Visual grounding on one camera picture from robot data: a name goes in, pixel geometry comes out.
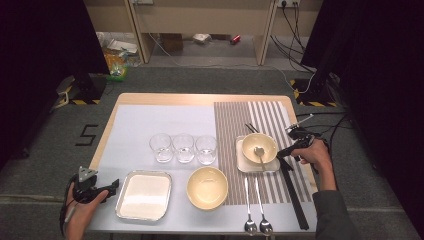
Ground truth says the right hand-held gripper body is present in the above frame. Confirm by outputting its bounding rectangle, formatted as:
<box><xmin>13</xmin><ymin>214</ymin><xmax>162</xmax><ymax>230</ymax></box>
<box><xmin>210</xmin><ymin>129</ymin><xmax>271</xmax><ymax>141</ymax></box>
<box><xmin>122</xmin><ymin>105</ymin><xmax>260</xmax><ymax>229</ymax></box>
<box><xmin>285</xmin><ymin>113</ymin><xmax>316</xmax><ymax>150</ymax></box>

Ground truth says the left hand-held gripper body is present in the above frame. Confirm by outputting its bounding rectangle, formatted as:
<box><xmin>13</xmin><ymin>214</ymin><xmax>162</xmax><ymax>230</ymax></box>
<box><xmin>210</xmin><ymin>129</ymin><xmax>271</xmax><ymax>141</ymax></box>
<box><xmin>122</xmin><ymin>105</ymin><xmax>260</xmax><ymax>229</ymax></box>
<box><xmin>72</xmin><ymin>165</ymin><xmax>110</xmax><ymax>205</ymax></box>

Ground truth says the silver metal spoon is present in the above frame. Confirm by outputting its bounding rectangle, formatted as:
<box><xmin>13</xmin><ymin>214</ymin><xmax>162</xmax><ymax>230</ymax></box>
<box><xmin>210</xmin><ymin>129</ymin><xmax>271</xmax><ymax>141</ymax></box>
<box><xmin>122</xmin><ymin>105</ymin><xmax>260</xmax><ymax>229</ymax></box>
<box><xmin>253</xmin><ymin>146</ymin><xmax>268</xmax><ymax>172</ymax></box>
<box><xmin>254</xmin><ymin>177</ymin><xmax>274</xmax><ymax>236</ymax></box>
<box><xmin>243</xmin><ymin>177</ymin><xmax>259</xmax><ymax>236</ymax></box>

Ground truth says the cream ceramic bowl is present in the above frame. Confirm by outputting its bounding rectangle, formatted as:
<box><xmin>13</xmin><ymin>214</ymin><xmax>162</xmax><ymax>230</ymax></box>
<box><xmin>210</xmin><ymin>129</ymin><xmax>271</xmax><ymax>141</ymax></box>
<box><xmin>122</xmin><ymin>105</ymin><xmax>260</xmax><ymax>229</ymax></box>
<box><xmin>241</xmin><ymin>132</ymin><xmax>279</xmax><ymax>165</ymax></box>
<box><xmin>185</xmin><ymin>165</ymin><xmax>230</xmax><ymax>212</ymax></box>

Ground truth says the row of black chopsticks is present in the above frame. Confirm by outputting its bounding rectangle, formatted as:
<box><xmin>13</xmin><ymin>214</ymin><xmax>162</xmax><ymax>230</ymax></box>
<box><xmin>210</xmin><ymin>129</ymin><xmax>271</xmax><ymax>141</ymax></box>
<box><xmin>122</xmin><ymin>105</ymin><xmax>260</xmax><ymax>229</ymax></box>
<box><xmin>279</xmin><ymin>159</ymin><xmax>311</xmax><ymax>231</ymax></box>

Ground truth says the white square plate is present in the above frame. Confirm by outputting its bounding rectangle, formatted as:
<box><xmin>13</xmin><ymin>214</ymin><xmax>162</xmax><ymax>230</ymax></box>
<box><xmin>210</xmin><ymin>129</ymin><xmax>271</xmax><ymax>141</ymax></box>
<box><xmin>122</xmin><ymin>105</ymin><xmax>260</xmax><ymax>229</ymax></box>
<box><xmin>114</xmin><ymin>170</ymin><xmax>173</xmax><ymax>222</ymax></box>
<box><xmin>235</xmin><ymin>134</ymin><xmax>281</xmax><ymax>174</ymax></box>

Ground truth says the person's right hand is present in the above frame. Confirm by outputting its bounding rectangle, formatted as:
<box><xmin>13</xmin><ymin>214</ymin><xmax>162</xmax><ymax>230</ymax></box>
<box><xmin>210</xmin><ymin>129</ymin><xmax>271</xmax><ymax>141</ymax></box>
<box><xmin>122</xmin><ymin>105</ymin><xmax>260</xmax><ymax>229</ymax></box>
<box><xmin>291</xmin><ymin>139</ymin><xmax>335</xmax><ymax>173</ymax></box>

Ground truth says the person's left hand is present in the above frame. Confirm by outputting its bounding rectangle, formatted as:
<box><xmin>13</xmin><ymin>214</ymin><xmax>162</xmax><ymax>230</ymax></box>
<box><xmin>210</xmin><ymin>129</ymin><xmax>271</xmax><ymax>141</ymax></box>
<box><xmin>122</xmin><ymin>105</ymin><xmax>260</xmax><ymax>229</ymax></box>
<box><xmin>63</xmin><ymin>182</ymin><xmax>110</xmax><ymax>240</ymax></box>

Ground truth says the black stand base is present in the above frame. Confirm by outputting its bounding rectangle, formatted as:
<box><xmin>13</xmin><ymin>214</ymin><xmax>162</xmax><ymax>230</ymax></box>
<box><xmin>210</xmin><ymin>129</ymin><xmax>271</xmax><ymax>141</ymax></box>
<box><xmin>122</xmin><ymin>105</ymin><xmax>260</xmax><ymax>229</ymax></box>
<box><xmin>54</xmin><ymin>74</ymin><xmax>108</xmax><ymax>106</ymax></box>
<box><xmin>289</xmin><ymin>73</ymin><xmax>338</xmax><ymax>108</ymax></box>

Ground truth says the brown striped placemat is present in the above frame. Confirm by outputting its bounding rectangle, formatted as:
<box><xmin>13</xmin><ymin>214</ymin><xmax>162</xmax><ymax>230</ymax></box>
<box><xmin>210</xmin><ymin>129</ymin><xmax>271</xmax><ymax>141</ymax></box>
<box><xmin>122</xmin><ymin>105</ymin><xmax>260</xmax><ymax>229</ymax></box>
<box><xmin>213</xmin><ymin>100</ymin><xmax>314</xmax><ymax>206</ymax></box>

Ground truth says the clear drinking glass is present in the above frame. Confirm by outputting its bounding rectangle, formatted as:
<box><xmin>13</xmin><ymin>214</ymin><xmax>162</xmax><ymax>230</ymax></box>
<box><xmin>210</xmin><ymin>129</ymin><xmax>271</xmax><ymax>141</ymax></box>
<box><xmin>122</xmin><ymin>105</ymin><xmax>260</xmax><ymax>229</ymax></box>
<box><xmin>172</xmin><ymin>132</ymin><xmax>196</xmax><ymax>165</ymax></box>
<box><xmin>148</xmin><ymin>132</ymin><xmax>174</xmax><ymax>164</ymax></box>
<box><xmin>194</xmin><ymin>134</ymin><xmax>218</xmax><ymax>166</ymax></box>

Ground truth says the white paper sheet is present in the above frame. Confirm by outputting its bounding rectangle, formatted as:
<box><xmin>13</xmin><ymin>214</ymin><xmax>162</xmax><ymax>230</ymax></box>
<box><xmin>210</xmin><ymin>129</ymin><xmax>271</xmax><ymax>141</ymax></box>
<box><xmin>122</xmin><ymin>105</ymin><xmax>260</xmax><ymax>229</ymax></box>
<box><xmin>87</xmin><ymin>101</ymin><xmax>318</xmax><ymax>234</ymax></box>

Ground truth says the black curtain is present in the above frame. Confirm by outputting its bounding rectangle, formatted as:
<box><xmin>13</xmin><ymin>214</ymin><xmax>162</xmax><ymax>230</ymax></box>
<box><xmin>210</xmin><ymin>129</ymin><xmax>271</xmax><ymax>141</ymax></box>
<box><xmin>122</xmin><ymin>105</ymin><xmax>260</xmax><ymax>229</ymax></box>
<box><xmin>0</xmin><ymin>0</ymin><xmax>110</xmax><ymax>168</ymax></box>
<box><xmin>300</xmin><ymin>0</ymin><xmax>424</xmax><ymax>231</ymax></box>

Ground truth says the yellow green packet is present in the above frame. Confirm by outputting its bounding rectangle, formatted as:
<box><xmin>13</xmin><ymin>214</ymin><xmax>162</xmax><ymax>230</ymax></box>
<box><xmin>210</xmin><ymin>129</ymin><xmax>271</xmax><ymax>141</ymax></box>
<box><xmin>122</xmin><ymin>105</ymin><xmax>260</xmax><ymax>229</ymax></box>
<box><xmin>104</xmin><ymin>49</ymin><xmax>132</xmax><ymax>83</ymax></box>

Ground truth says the clear plastic bag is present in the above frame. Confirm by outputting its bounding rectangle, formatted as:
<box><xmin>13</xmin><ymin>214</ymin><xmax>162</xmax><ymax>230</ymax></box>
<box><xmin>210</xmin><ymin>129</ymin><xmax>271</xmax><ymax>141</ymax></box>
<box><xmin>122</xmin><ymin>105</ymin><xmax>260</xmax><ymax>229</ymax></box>
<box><xmin>96</xmin><ymin>31</ymin><xmax>143</xmax><ymax>68</ymax></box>

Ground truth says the white crumpled object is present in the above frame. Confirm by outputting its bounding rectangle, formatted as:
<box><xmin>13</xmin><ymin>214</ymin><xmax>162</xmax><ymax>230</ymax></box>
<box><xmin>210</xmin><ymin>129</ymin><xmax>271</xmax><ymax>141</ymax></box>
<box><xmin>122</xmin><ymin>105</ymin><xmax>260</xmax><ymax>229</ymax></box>
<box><xmin>192</xmin><ymin>32</ymin><xmax>213</xmax><ymax>46</ymax></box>

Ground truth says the brown cardboard box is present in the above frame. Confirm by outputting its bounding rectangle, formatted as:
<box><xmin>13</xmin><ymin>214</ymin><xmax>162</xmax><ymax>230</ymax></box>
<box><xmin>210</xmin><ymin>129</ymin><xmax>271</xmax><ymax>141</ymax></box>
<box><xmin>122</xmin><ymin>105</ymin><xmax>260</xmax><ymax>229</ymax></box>
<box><xmin>159</xmin><ymin>33</ymin><xmax>184</xmax><ymax>53</ymax></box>

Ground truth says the beige wooden desk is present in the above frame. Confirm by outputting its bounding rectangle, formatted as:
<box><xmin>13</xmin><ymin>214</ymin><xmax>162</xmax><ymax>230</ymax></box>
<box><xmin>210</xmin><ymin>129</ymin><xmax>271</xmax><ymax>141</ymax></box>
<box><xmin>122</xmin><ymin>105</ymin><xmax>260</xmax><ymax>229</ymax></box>
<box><xmin>83</xmin><ymin>0</ymin><xmax>324</xmax><ymax>67</ymax></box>

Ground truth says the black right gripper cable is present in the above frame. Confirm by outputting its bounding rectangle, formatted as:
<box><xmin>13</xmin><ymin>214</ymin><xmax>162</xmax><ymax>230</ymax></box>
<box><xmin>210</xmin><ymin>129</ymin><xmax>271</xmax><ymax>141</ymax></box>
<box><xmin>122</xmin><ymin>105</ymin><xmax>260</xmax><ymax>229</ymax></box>
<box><xmin>309</xmin><ymin>133</ymin><xmax>333</xmax><ymax>175</ymax></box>

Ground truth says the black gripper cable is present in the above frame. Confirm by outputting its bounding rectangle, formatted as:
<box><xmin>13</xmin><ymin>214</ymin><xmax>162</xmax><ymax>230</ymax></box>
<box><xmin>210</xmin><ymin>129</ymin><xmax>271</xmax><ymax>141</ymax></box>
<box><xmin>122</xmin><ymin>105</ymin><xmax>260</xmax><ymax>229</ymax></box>
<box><xmin>309</xmin><ymin>133</ymin><xmax>333</xmax><ymax>175</ymax></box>
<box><xmin>59</xmin><ymin>175</ymin><xmax>80</xmax><ymax>235</ymax></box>

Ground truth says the black floor cable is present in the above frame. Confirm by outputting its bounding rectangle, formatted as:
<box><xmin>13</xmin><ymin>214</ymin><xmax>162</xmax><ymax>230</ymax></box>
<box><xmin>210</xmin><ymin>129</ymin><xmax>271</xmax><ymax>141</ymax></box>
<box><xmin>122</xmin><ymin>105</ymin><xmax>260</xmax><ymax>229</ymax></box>
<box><xmin>295</xmin><ymin>111</ymin><xmax>358</xmax><ymax>240</ymax></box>

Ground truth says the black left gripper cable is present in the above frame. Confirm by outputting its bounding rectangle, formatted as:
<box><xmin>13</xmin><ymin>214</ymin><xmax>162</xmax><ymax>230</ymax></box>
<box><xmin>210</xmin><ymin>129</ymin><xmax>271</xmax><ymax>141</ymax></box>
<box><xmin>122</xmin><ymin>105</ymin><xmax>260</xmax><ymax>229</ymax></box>
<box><xmin>59</xmin><ymin>175</ymin><xmax>80</xmax><ymax>235</ymax></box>

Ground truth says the thin white floor cable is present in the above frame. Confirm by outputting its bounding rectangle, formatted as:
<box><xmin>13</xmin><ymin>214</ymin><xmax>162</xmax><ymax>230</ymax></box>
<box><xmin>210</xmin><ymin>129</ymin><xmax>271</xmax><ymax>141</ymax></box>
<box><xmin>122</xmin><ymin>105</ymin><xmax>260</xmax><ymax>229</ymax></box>
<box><xmin>147</xmin><ymin>32</ymin><xmax>316</xmax><ymax>95</ymax></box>

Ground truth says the black power cable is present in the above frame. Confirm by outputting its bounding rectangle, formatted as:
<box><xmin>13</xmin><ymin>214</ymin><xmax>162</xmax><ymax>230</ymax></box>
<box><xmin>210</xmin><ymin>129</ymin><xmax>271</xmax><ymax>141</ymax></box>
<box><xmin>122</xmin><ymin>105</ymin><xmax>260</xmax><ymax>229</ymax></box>
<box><xmin>269</xmin><ymin>2</ymin><xmax>317</xmax><ymax>74</ymax></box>

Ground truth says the white wall socket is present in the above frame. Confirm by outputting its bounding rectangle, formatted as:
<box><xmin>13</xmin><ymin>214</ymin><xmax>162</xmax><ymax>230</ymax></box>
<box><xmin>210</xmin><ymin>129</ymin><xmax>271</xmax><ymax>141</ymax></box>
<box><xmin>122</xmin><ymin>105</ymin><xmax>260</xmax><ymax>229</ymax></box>
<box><xmin>276</xmin><ymin>0</ymin><xmax>301</xmax><ymax>9</ymax></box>

